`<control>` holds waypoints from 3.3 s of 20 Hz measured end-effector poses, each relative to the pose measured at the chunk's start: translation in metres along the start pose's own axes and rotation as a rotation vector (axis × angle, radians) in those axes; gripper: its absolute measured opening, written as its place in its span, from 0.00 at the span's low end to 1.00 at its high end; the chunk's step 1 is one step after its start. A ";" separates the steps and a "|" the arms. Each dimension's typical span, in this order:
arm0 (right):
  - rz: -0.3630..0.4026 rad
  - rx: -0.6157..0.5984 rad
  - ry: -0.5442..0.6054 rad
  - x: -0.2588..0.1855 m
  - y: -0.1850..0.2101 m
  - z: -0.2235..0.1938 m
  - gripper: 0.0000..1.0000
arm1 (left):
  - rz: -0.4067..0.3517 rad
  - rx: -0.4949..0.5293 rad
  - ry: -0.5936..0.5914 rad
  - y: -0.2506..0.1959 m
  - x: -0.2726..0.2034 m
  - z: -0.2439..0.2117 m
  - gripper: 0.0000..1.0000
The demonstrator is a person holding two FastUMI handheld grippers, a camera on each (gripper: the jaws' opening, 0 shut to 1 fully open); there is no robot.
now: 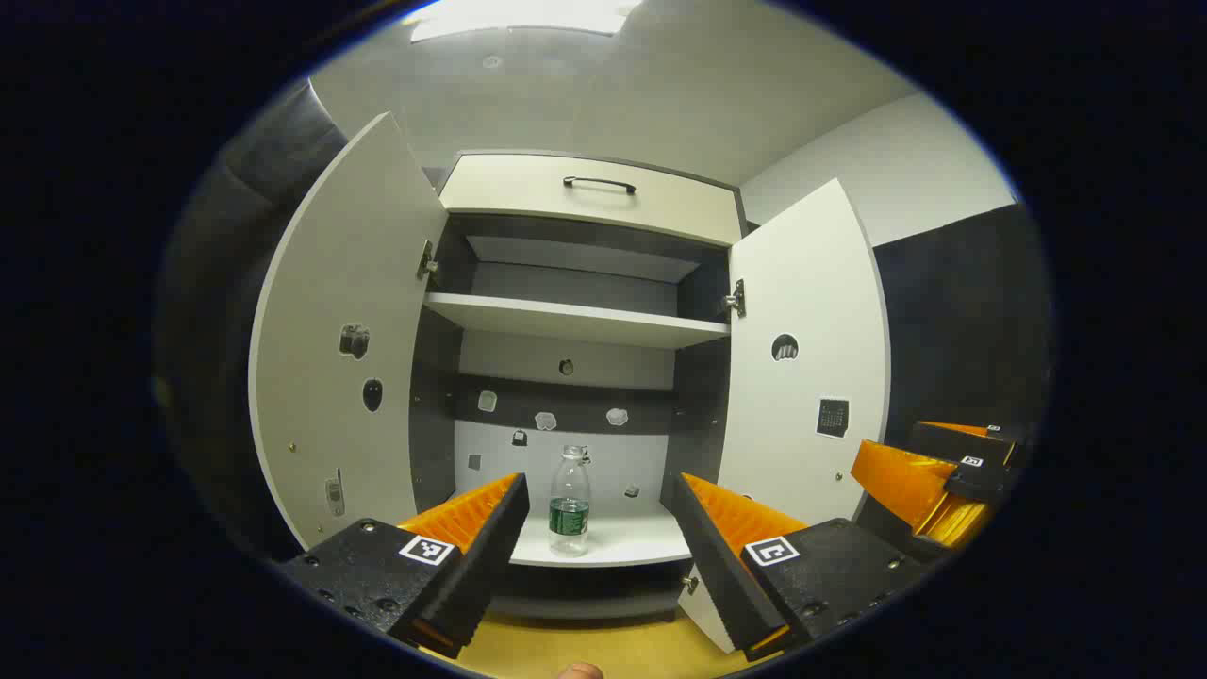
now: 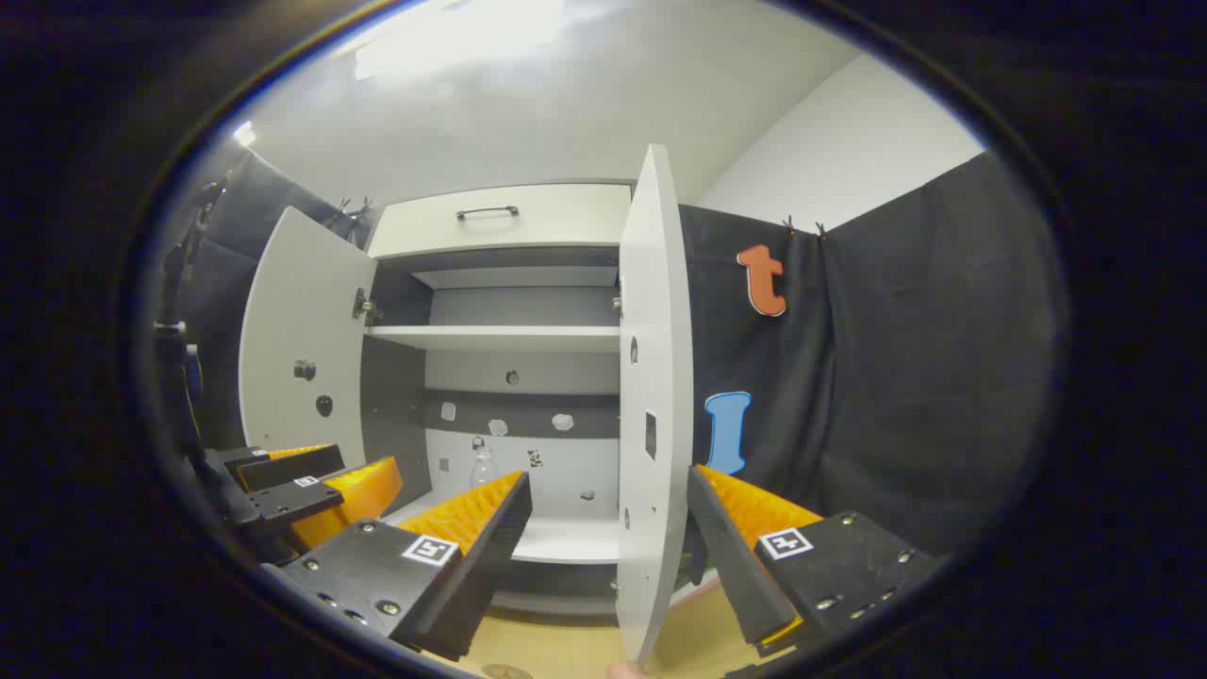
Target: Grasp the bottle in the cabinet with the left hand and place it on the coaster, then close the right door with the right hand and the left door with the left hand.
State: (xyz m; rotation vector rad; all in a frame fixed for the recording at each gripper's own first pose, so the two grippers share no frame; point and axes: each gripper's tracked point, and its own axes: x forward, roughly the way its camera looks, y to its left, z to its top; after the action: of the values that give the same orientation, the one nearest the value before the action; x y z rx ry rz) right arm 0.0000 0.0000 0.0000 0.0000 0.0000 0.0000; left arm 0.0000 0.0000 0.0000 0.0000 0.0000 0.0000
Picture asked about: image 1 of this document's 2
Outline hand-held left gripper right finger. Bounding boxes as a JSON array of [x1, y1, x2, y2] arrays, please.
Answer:
[[660, 472, 932, 663]]

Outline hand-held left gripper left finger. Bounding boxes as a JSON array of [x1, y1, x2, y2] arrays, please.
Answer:
[[278, 472, 532, 660]]

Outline clear plastic bottle green label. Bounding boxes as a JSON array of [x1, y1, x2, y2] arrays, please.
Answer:
[[549, 445, 592, 558]]

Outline grey and white cabinet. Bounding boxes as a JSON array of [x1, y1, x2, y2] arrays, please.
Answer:
[[410, 149, 751, 623]]

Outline white cabinet door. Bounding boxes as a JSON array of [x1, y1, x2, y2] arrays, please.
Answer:
[[247, 111, 449, 551], [677, 177, 892, 654]]

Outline white cabinet shelf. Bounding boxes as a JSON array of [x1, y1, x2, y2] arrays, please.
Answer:
[[422, 290, 732, 351]]

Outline black backdrop cloth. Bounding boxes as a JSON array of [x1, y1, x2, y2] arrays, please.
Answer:
[[872, 203, 1053, 567], [156, 80, 350, 557]]

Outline ceiling light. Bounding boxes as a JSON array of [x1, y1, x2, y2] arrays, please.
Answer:
[[410, 0, 642, 43]]

